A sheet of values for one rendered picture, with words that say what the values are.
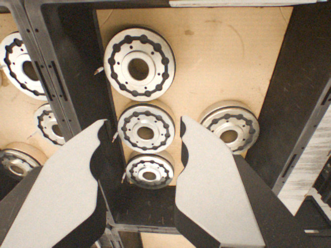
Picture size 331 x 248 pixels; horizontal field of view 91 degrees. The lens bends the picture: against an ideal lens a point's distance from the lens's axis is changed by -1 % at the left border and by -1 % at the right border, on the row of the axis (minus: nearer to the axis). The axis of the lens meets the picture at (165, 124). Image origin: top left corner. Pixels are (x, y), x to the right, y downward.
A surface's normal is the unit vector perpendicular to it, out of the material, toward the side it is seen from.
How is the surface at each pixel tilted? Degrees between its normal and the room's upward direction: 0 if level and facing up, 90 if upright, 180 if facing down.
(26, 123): 0
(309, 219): 90
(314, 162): 0
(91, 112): 90
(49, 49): 0
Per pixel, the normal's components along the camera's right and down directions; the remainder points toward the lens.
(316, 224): -0.11, -0.84
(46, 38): -0.07, 0.55
